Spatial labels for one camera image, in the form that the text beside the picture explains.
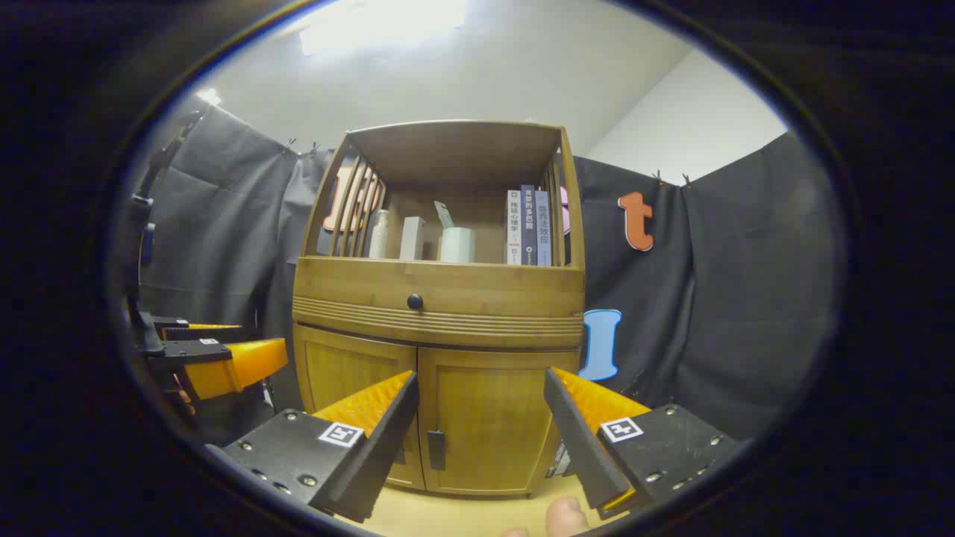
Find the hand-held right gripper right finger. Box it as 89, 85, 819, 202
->
543, 367, 739, 521

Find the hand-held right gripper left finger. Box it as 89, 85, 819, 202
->
205, 371, 420, 524

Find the wooden shoe cabinet door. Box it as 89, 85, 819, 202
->
295, 324, 426, 491
416, 347, 581, 498

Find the wooden double-door shoe cabinet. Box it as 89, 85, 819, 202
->
291, 119, 586, 499

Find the wooden ribbed drawer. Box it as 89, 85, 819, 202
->
292, 257, 586, 350

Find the white pump bottle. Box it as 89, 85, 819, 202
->
368, 209, 392, 260

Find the white tall box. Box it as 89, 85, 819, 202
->
399, 216, 426, 261

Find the white cup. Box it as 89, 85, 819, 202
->
439, 227, 477, 264

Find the dark blue book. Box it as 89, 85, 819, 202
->
521, 184, 538, 267

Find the white book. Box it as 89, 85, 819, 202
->
506, 189, 523, 266

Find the black backdrop cloth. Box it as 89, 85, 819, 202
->
123, 101, 848, 448

